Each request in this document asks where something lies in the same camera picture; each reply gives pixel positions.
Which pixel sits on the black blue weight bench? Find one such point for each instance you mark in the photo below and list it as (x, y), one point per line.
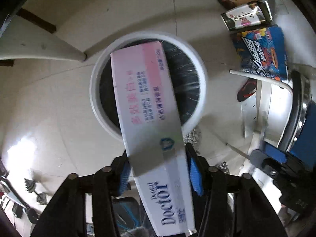
(127, 214)

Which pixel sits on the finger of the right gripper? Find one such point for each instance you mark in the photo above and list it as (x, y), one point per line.
(264, 163)
(274, 153)

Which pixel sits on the blue toy gun box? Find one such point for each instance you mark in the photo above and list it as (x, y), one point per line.
(262, 52)

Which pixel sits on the white table leg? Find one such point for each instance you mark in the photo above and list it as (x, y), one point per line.
(25, 40)

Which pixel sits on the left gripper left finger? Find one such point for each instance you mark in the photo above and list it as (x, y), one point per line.
(65, 214)

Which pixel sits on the white green printed box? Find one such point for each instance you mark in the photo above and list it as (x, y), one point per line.
(247, 15)

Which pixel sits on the red black slipper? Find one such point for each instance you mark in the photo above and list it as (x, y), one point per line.
(247, 90)

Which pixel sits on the white Doctor toothpaste box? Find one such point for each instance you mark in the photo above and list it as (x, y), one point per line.
(152, 134)

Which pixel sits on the black dumbbell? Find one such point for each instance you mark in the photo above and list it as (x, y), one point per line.
(31, 185)

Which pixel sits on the white round trash bin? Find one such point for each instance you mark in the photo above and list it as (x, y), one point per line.
(188, 75)

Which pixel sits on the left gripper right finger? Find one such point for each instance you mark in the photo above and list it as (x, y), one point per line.
(227, 205)

